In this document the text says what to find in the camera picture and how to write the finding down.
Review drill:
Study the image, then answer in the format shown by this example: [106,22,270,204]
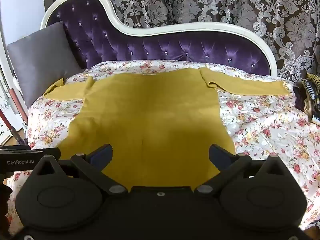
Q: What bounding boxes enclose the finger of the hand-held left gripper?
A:
[30,147,61,160]

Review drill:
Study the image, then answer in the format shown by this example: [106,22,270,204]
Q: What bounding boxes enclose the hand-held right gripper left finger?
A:
[31,144,129,196]

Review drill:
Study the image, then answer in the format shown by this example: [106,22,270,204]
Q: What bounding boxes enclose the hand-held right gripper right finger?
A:
[194,144,288,197]

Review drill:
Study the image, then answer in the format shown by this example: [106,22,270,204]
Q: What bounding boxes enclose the mustard yellow sweater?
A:
[44,67,292,192]

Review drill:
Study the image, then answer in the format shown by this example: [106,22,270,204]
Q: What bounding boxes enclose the red and grey pole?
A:
[0,109,27,146]

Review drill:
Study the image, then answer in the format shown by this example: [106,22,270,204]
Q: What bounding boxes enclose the floral quilted blanket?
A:
[5,59,320,232]

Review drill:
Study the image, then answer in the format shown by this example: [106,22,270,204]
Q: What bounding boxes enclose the grey pillow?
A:
[7,21,83,108]

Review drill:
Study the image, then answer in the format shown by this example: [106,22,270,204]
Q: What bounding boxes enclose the striped dark cloth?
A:
[293,72,320,126]

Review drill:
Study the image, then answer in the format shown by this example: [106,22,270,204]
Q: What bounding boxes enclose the purple tufted headboard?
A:
[40,0,278,77]

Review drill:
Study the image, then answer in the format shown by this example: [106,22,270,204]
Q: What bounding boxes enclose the brown silver damask curtain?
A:
[52,0,320,83]

